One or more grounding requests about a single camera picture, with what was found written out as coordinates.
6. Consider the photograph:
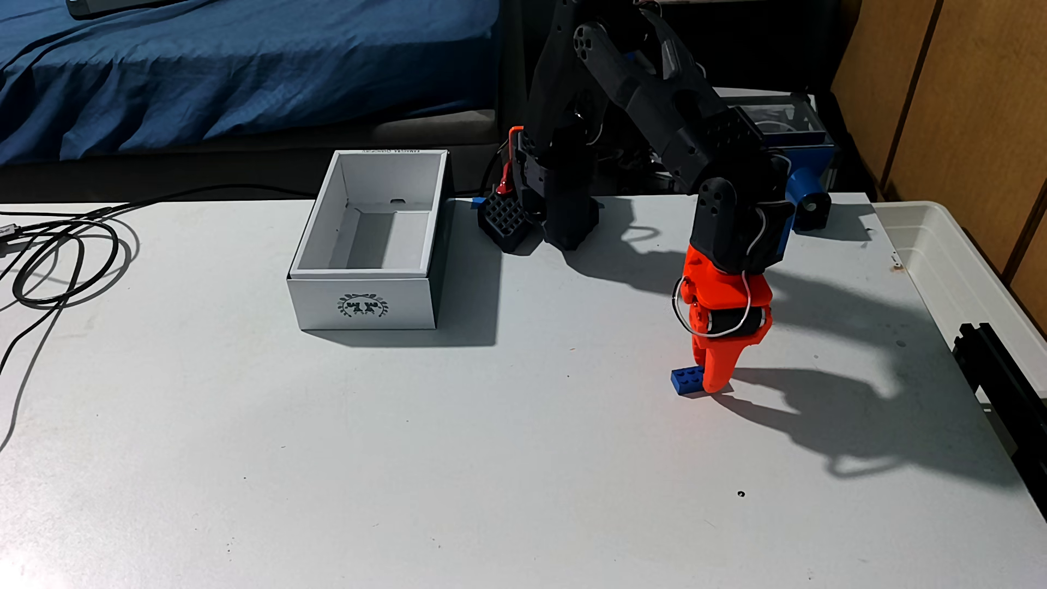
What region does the blue bed sheet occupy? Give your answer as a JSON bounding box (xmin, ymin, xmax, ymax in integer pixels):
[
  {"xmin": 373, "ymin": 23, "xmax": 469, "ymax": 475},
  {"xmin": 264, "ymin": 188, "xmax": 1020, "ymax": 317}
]
[{"xmin": 0, "ymin": 0, "xmax": 502, "ymax": 167}]

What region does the white cardboard box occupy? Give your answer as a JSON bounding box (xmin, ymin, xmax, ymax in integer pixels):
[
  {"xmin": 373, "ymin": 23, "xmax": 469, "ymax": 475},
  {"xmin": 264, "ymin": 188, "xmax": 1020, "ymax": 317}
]
[{"xmin": 286, "ymin": 149, "xmax": 453, "ymax": 332}]

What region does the white plastic bin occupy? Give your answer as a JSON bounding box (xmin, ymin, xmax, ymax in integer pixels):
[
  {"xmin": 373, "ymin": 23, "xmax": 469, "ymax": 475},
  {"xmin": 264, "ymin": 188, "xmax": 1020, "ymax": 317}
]
[{"xmin": 871, "ymin": 200, "xmax": 1047, "ymax": 386}]

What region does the wooden cabinet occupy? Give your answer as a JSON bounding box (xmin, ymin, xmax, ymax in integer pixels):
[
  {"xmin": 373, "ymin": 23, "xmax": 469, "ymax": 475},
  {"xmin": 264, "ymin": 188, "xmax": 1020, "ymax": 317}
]
[{"xmin": 830, "ymin": 0, "xmax": 1047, "ymax": 328}]

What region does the clear box with black frame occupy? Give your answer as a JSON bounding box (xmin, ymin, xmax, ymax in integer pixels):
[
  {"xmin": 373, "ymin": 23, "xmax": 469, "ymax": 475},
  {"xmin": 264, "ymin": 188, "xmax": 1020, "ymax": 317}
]
[{"xmin": 715, "ymin": 90, "xmax": 831, "ymax": 196}]

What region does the blue printed clamp mount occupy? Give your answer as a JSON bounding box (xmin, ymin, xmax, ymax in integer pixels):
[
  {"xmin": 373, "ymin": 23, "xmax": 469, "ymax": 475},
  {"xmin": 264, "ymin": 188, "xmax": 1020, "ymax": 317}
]
[{"xmin": 769, "ymin": 139, "xmax": 839, "ymax": 232}]

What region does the black coiled cable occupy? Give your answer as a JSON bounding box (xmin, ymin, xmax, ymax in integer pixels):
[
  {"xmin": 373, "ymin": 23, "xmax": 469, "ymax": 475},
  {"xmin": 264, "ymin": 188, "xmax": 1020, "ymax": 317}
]
[{"xmin": 0, "ymin": 184, "xmax": 320, "ymax": 453}]

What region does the black aluminium extrusion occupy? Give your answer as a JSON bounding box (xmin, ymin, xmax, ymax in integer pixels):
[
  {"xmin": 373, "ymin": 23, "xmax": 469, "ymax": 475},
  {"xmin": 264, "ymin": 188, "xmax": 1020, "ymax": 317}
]
[{"xmin": 953, "ymin": 323, "xmax": 1047, "ymax": 516}]

